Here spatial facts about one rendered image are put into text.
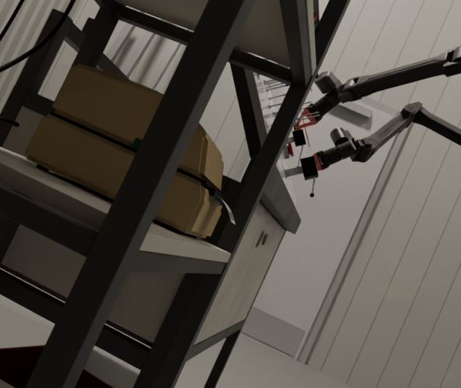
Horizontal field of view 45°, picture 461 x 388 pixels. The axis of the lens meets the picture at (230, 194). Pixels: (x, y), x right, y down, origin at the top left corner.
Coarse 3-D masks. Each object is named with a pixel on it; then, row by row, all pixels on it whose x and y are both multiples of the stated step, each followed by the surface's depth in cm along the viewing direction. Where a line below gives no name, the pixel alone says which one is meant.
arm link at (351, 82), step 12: (432, 60) 180; (444, 60) 176; (384, 72) 191; (396, 72) 187; (408, 72) 184; (420, 72) 183; (432, 72) 181; (444, 72) 176; (456, 72) 175; (348, 84) 198; (360, 84) 194; (372, 84) 192; (384, 84) 191; (396, 84) 189; (360, 96) 196
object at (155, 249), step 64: (128, 0) 114; (192, 0) 98; (256, 0) 87; (192, 64) 55; (256, 64) 112; (320, 64) 111; (192, 128) 56; (0, 192) 56; (64, 192) 59; (128, 192) 54; (256, 192) 108; (0, 256) 117; (128, 256) 54; (192, 256) 79; (64, 320) 53; (192, 320) 106; (0, 384) 108; (64, 384) 52
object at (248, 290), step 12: (276, 228) 198; (264, 240) 178; (276, 240) 214; (264, 252) 193; (252, 264) 178; (264, 264) 208; (252, 276) 191; (240, 288) 175; (252, 288) 206; (240, 300) 187; (252, 300) 223; (240, 312) 201; (228, 324) 183
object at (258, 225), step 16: (256, 208) 141; (256, 224) 152; (256, 240) 164; (240, 256) 149; (240, 272) 160; (224, 288) 146; (224, 304) 157; (208, 320) 143; (224, 320) 171; (208, 336) 154
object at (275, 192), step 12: (252, 156) 117; (276, 168) 118; (276, 180) 125; (264, 192) 117; (276, 192) 133; (288, 192) 153; (264, 204) 146; (276, 204) 141; (288, 204) 164; (276, 216) 172; (288, 216) 178; (288, 228) 207
